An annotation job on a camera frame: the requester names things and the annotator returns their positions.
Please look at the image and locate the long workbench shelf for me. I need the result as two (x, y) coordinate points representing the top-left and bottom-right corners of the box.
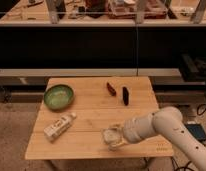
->
(0, 0), (206, 27)

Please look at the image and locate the black marker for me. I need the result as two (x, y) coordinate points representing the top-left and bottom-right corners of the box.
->
(122, 87), (129, 106)

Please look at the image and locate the white sponge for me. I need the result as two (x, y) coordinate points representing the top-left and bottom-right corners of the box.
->
(106, 131), (118, 143)

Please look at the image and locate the green ceramic bowl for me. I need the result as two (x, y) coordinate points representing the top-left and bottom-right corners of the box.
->
(43, 84), (74, 110)

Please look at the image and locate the red marker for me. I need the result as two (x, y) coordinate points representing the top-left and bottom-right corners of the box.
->
(107, 82), (116, 96)

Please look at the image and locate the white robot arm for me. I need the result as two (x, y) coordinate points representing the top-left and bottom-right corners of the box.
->
(106, 107), (206, 171)

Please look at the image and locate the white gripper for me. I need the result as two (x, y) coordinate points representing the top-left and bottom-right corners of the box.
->
(108, 117), (146, 148)

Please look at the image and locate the white ceramic cup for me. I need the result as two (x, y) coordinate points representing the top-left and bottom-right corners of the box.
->
(102, 125), (125, 150)

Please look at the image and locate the black cable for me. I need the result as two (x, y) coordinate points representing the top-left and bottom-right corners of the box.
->
(171, 156), (197, 171)

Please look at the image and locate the white plastic bottle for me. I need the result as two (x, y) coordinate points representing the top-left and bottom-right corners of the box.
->
(44, 113), (77, 142)

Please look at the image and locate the black pedal box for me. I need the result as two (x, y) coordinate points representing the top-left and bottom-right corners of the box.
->
(185, 124), (206, 142)

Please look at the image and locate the wooden folding table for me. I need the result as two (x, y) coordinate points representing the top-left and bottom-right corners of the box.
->
(25, 77), (173, 160)

